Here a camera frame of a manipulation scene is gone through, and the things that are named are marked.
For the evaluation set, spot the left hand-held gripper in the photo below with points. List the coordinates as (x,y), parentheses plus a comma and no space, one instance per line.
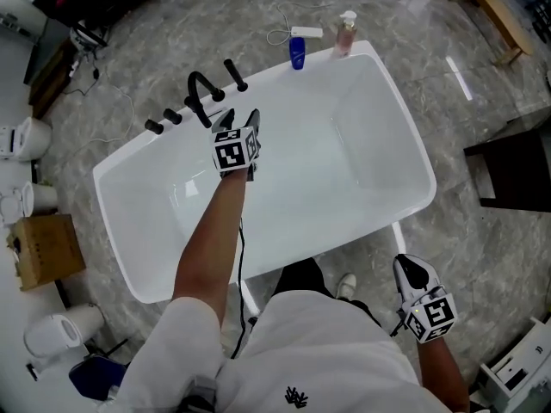
(230,153)

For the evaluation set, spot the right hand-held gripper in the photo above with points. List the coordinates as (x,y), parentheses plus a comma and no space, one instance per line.
(432,314)

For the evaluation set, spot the person's left forearm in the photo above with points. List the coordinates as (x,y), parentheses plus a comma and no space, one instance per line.
(211,248)

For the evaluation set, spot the person's right forearm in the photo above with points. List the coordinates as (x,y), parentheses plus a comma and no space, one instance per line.
(443,377)

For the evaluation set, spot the white bathtub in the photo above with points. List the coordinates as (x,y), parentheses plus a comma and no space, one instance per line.
(301,153)

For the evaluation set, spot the black curved faucet spout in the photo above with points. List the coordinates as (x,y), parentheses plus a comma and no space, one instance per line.
(196,85)

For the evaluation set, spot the person's white shoe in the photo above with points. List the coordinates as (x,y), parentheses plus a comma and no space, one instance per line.
(346,285)

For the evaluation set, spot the blue shampoo bottle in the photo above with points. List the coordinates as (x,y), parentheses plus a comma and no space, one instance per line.
(297,54)

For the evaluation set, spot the person's black trousers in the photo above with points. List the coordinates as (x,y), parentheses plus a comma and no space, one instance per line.
(301,278)

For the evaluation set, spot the white power strip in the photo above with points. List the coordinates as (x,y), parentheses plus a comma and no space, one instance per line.
(306,32)

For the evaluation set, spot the person's white shirt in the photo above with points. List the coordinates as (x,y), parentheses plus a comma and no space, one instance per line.
(323,359)

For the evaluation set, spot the pink pump bottle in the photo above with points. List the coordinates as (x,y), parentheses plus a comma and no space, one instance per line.
(345,37)

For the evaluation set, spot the white cabinet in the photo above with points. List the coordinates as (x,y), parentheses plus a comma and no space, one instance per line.
(521,368)

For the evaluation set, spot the cardboard box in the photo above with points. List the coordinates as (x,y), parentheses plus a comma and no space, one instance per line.
(47,250)

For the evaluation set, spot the wooden bench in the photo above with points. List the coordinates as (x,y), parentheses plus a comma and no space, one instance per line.
(499,11)

